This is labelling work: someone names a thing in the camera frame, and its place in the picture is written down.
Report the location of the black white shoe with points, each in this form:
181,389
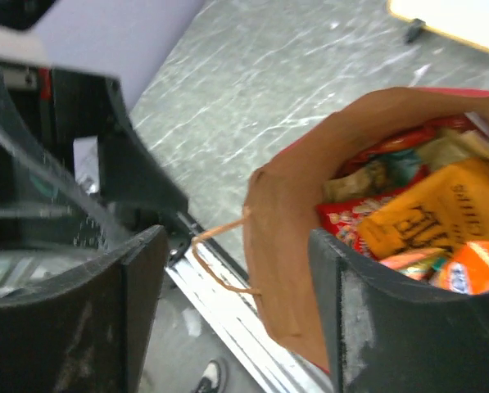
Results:
214,378

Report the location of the red snack pack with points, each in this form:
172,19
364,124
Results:
341,219

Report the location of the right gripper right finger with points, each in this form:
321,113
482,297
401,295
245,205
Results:
385,332

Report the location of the orange kettle chips bag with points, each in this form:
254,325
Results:
446,210

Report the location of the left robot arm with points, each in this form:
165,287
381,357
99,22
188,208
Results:
73,170

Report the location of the orange snack pack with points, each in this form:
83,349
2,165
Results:
467,271

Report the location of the aluminium rail frame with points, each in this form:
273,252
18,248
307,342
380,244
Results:
234,320

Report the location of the small whiteboard with stand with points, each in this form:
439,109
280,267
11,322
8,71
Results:
465,21

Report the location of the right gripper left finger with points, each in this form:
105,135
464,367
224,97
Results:
87,329

